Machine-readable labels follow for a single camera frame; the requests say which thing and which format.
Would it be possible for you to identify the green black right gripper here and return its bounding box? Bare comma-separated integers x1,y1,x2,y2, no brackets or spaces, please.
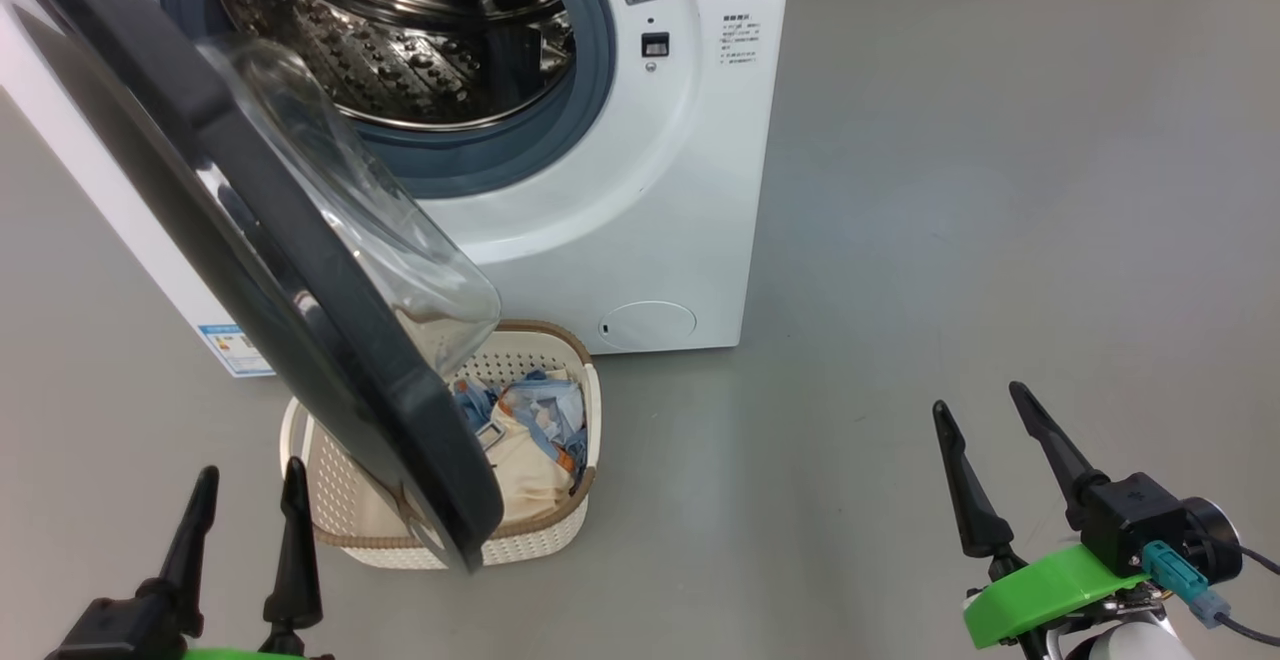
932,381,1166,660

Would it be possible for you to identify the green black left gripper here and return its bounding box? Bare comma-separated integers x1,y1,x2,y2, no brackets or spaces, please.
45,457,336,660

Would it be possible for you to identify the cream garment with orange print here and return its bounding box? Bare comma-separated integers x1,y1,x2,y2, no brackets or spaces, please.
480,410,581,526

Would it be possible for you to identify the black round glass washer door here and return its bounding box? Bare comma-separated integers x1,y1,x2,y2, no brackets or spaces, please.
0,0,506,573

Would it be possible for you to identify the blue bear-print garment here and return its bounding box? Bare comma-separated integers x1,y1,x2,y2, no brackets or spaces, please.
450,370,589,486

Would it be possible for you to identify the white front-load washing machine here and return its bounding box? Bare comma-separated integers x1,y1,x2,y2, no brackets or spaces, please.
0,0,796,381

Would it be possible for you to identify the steel perforated washer drum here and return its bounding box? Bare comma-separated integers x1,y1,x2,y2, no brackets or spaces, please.
210,0,579,131

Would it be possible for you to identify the grey rubber door gasket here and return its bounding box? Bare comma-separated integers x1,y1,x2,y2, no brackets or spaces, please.
158,0,619,201

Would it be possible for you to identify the blue energy label sticker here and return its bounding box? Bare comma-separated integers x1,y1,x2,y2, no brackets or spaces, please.
197,323,276,379

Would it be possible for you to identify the cream perforated laundry basket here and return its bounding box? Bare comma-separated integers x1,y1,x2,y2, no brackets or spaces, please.
280,318,603,571

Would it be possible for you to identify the round white filter cover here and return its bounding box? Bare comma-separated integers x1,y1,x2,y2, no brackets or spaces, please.
598,300,698,351

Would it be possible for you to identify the small printed text sticker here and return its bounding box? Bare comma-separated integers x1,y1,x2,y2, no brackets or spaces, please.
722,12,763,66

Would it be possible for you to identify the teal cable connector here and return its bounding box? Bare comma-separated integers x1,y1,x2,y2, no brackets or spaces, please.
1142,540,1233,629

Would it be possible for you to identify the thin black cable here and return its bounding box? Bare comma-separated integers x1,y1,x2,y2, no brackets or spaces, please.
1215,540,1280,646

